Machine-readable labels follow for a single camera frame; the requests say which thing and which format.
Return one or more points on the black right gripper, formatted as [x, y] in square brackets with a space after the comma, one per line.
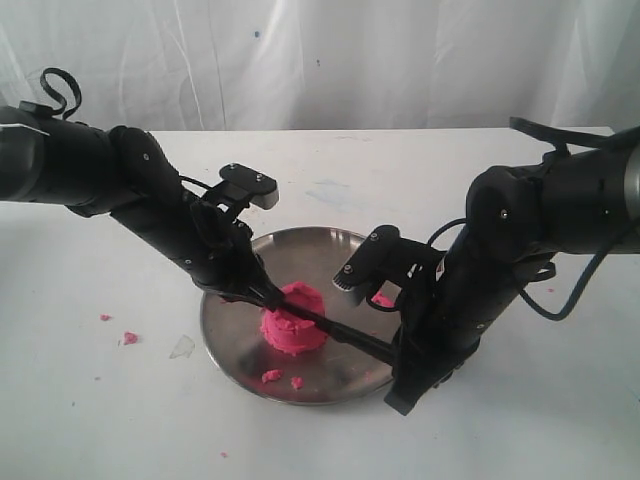
[472, 292]

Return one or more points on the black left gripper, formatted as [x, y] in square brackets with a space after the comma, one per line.
[217, 259]

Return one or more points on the black knife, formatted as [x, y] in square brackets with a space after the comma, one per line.
[341, 333]

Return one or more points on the pink clay lump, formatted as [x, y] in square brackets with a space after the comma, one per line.
[288, 333]

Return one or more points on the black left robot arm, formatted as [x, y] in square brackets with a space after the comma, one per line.
[124, 173]

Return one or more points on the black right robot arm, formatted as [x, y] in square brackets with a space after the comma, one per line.
[581, 199]

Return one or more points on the round steel plate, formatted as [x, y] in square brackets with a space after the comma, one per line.
[334, 373]

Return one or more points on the clear tape scrap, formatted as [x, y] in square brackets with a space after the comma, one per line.
[183, 348]

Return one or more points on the large pink dough crumb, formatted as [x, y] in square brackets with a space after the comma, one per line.
[130, 338]

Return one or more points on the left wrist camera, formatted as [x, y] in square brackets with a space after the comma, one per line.
[241, 183]

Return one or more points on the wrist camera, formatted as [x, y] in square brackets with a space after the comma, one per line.
[241, 183]
[364, 272]

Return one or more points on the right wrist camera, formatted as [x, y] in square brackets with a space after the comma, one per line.
[364, 272]

